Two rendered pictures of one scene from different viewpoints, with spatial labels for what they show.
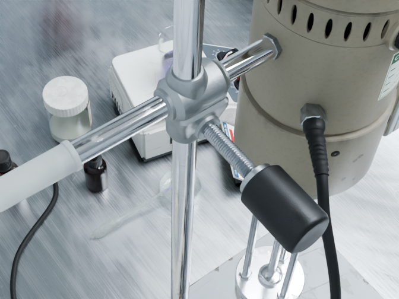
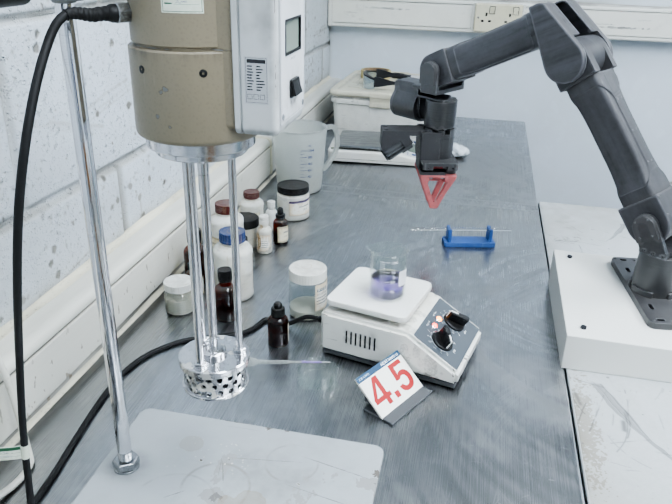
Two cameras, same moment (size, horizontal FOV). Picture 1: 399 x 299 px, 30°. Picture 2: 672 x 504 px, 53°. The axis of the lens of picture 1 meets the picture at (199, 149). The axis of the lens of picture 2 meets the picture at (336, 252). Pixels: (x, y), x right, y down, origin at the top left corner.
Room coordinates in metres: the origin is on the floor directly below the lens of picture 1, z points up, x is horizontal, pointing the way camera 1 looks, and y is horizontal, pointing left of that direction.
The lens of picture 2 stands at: (0.08, -0.58, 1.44)
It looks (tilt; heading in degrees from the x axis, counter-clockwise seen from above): 25 degrees down; 51
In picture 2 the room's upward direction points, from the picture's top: 2 degrees clockwise
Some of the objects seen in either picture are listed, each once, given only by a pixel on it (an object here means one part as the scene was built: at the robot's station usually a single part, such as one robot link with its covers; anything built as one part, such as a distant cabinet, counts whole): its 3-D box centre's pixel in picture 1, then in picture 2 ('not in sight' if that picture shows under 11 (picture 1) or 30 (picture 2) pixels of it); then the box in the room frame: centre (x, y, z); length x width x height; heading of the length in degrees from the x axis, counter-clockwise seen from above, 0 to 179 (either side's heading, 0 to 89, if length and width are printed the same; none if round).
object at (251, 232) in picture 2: not in sight; (245, 230); (0.68, 0.46, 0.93); 0.05 x 0.05 x 0.06
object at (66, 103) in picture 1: (67, 111); (307, 290); (0.63, 0.18, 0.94); 0.06 x 0.06 x 0.08
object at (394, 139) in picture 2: not in sight; (407, 144); (0.94, 0.30, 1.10); 0.11 x 0.07 x 0.06; 144
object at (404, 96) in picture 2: not in sight; (423, 89); (0.97, 0.30, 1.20); 0.12 x 0.09 x 0.12; 95
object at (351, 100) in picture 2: not in sight; (389, 105); (1.53, 0.99, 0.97); 0.37 x 0.31 x 0.14; 38
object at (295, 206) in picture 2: not in sight; (293, 200); (0.85, 0.53, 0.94); 0.07 x 0.07 x 0.07
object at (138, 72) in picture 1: (167, 78); (380, 292); (0.66, 0.05, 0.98); 0.12 x 0.12 x 0.01; 27
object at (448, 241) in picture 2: not in sight; (468, 235); (1.04, 0.22, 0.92); 0.10 x 0.03 x 0.04; 144
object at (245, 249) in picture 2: not in sight; (233, 263); (0.57, 0.30, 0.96); 0.06 x 0.06 x 0.11
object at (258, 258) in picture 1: (281, 228); (209, 267); (0.33, -0.08, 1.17); 0.07 x 0.07 x 0.25
